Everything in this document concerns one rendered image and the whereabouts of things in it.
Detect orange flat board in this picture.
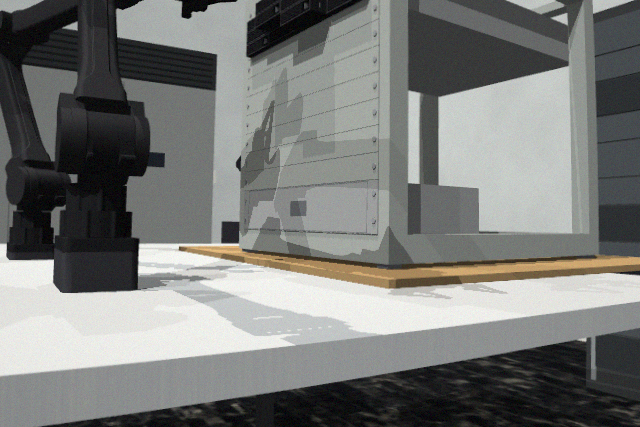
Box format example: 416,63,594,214
179,246,640,289

